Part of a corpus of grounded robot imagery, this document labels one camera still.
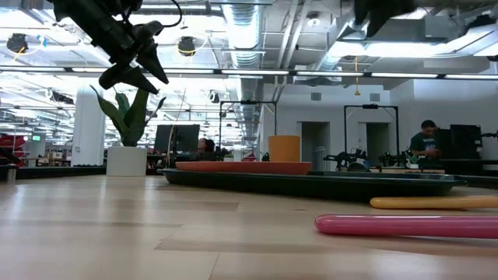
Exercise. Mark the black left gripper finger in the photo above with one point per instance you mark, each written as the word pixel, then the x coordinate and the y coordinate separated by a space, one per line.
pixel 153 62
pixel 128 79

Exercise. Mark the orange plastic plate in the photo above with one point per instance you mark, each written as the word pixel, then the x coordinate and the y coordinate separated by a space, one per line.
pixel 241 168

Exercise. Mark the orange plastic cup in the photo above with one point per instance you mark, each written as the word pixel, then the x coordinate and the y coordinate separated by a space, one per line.
pixel 284 148

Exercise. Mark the yellow plastic rod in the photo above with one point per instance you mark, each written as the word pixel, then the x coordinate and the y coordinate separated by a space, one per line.
pixel 428 202

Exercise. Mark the pink plastic rod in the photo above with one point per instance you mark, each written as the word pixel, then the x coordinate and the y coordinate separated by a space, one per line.
pixel 408 226

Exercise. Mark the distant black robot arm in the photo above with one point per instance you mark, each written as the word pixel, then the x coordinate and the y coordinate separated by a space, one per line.
pixel 344 158
pixel 393 158

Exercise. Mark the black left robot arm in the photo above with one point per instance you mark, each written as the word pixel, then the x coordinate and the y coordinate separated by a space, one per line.
pixel 85 7

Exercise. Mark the dark green plastic tray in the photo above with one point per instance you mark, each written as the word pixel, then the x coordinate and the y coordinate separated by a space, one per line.
pixel 272 188

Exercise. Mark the green leafy plant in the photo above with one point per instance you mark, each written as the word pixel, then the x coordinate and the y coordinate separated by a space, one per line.
pixel 130 120

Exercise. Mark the white round column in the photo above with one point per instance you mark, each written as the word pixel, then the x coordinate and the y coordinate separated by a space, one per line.
pixel 88 128

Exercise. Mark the yellow hanging pendant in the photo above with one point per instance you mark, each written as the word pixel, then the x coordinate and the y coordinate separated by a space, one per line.
pixel 356 91

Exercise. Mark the black computer monitor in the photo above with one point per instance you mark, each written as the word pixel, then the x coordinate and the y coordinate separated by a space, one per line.
pixel 183 138

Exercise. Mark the white plant pot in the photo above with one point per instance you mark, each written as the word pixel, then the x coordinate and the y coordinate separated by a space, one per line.
pixel 126 161

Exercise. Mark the seated person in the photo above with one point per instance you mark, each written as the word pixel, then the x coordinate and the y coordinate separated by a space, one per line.
pixel 205 149

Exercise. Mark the person in dark shirt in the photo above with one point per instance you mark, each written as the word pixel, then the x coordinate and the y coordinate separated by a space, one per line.
pixel 424 144

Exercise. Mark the small potted plant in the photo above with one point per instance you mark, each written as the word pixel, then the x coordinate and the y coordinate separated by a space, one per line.
pixel 411 161

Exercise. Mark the large black screen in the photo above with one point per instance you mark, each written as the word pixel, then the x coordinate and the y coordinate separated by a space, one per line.
pixel 463 142

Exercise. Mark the black metal station frame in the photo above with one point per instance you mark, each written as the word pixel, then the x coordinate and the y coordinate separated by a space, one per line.
pixel 247 102
pixel 369 106

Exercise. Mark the silver ceiling duct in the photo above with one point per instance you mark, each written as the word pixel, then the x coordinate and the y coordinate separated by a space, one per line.
pixel 245 39

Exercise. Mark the black aluminium table frame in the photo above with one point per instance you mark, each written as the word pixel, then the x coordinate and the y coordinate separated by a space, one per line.
pixel 58 172

